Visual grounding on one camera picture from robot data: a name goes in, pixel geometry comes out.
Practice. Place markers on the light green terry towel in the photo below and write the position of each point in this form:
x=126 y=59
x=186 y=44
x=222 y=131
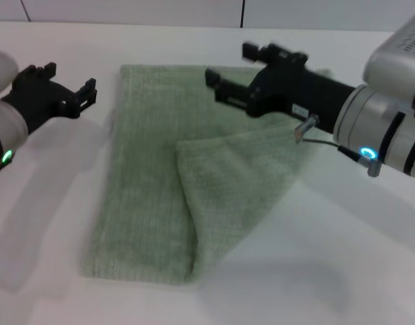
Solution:
x=149 y=176

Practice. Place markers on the dark vertical wall strip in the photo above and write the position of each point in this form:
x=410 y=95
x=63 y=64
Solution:
x=242 y=13

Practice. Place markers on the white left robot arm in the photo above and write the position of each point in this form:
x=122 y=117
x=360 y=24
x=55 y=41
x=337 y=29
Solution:
x=4 y=118

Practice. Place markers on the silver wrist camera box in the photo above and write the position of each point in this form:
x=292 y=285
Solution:
x=396 y=57

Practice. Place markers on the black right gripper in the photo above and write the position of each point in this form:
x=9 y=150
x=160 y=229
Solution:
x=291 y=88

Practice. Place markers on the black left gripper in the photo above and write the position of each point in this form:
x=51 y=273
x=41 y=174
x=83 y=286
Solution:
x=44 y=98

